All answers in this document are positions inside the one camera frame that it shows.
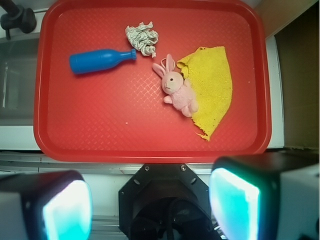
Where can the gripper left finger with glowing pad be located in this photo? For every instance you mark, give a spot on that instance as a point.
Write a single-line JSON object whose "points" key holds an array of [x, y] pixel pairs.
{"points": [[45, 206]]}

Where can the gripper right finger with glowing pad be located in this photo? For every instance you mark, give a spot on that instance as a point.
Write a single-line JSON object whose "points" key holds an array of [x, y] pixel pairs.
{"points": [[268, 196]]}

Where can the blue plastic bottle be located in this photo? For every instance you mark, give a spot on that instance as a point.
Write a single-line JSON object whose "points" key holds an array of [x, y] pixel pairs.
{"points": [[99, 60]]}

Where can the pink plush bunny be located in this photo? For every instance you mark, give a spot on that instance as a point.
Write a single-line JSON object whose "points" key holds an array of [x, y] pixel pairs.
{"points": [[179, 91]]}

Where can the red plastic tray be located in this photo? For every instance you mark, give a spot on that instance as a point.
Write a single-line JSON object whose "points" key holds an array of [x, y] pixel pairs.
{"points": [[118, 115]]}

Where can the yellow knitted cloth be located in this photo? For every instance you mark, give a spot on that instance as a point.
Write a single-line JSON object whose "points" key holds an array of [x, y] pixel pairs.
{"points": [[209, 72]]}

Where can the stainless steel sink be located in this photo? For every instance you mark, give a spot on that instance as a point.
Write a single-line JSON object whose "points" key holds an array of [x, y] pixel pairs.
{"points": [[18, 64]]}

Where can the crumpled white grey cloth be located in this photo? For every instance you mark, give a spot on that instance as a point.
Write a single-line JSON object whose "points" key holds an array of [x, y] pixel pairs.
{"points": [[143, 38]]}

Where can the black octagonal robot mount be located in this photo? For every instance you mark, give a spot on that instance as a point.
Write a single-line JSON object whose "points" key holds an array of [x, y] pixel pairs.
{"points": [[166, 202]]}

